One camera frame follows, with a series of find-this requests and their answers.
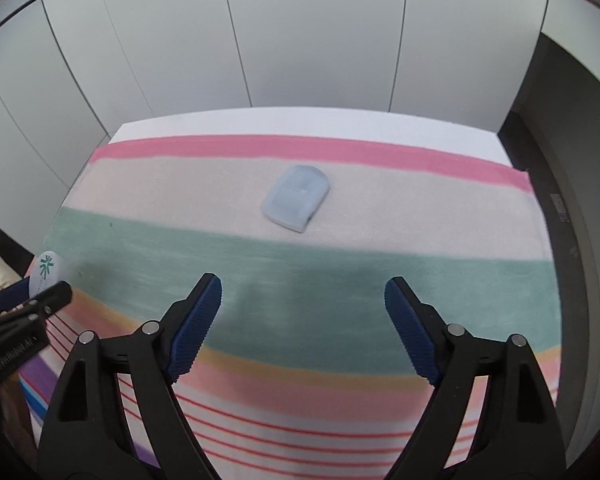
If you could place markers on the light blue plastic case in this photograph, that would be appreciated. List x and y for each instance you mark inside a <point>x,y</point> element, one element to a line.
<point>295,197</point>

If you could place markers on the round jar with wooden lid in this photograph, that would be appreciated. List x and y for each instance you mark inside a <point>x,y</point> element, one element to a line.
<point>47,267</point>

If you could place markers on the white table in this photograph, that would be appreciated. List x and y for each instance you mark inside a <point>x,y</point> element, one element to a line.
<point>305,120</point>

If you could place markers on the striped colourful cloth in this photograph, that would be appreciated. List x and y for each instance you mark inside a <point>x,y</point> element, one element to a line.
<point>330,270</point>

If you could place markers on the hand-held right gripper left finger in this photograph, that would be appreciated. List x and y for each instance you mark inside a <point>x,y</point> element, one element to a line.
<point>195,330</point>

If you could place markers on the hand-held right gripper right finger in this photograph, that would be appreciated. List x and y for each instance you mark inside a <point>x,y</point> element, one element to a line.
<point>412,330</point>

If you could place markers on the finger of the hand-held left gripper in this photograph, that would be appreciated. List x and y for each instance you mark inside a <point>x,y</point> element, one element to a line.
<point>45,302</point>
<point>11,296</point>

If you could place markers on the grey wall outlet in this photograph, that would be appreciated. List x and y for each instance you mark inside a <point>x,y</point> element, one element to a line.
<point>560,207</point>

